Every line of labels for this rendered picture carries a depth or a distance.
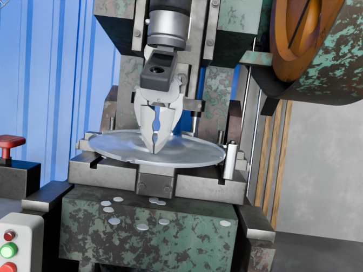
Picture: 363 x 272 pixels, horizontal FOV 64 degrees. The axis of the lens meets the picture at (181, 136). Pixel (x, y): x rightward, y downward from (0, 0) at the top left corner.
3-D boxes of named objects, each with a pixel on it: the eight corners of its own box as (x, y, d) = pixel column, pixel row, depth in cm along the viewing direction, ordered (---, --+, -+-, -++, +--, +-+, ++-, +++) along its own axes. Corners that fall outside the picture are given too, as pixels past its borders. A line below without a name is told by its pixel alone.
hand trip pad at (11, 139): (8, 177, 61) (9, 141, 60) (-20, 173, 61) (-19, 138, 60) (27, 168, 68) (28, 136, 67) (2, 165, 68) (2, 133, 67)
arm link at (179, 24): (190, 13, 49) (142, 7, 49) (186, 40, 50) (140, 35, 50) (190, 24, 57) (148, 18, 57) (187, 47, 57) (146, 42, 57)
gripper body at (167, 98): (180, 106, 60) (187, 47, 59) (179, 108, 52) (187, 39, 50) (143, 102, 60) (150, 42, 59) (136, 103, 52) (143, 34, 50)
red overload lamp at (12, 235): (14, 244, 53) (14, 231, 52) (1, 242, 53) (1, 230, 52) (17, 241, 54) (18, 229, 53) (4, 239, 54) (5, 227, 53)
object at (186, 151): (55, 147, 52) (55, 143, 52) (127, 128, 80) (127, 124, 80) (212, 179, 45) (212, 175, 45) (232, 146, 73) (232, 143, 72)
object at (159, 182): (181, 222, 57) (189, 156, 55) (111, 213, 58) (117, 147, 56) (183, 183, 82) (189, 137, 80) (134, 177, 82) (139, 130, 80)
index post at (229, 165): (233, 179, 72) (239, 142, 71) (221, 178, 72) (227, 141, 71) (232, 176, 75) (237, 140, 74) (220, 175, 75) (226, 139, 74)
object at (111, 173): (244, 205, 72) (248, 183, 71) (66, 183, 73) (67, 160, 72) (228, 172, 102) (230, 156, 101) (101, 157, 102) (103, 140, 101)
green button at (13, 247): (13, 260, 53) (14, 245, 52) (-2, 258, 53) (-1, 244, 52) (17, 256, 54) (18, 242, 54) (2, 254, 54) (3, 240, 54)
